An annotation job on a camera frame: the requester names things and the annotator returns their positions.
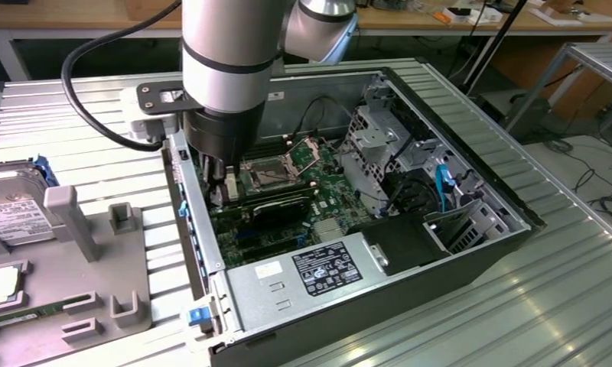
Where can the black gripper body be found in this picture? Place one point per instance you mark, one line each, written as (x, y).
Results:
(225, 134)

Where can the Nvidia graphics card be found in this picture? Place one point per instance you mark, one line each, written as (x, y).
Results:
(281, 214)

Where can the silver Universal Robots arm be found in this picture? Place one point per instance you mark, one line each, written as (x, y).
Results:
(230, 46)

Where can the CPU socket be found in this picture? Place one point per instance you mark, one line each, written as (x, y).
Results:
(267, 177)

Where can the green RAM stick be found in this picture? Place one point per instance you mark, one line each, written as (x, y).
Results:
(21, 315)
(286, 195)

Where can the silver socket cover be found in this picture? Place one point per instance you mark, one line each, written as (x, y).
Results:
(306, 153)

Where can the green Dell motherboard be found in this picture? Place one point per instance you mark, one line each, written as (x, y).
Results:
(332, 183)

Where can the silver finned chipset heatsink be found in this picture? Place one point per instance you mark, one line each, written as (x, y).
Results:
(329, 228)

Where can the silver power supply unit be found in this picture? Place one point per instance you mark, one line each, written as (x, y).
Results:
(261, 294)

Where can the silver perforated drive cage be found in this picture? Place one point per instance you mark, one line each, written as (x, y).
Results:
(376, 141)

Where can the blue case latch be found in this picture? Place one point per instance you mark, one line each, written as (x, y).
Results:
(197, 316)

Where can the black plastic shroud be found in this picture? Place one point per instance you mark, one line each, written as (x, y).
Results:
(404, 244)

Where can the grey parts rack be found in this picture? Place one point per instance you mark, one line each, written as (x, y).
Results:
(57, 275)

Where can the hard disk with blue rails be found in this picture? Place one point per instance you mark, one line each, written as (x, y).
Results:
(10, 210)

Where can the wooden desk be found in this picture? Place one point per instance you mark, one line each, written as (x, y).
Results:
(388, 19)

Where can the open black PC case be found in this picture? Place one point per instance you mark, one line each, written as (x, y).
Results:
(337, 336)

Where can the silver disk bay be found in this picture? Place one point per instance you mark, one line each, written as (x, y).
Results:
(480, 225)

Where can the black tripod pole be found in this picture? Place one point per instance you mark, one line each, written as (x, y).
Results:
(496, 42)

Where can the black equipment box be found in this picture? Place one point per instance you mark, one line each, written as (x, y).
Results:
(521, 114)

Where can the small white box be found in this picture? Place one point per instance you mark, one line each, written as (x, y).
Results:
(488, 16)

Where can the flat white box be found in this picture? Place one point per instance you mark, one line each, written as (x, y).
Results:
(554, 15)

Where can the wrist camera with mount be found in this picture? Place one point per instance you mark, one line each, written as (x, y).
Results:
(153, 99)

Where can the metal frame table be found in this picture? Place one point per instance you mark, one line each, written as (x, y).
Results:
(592, 61)

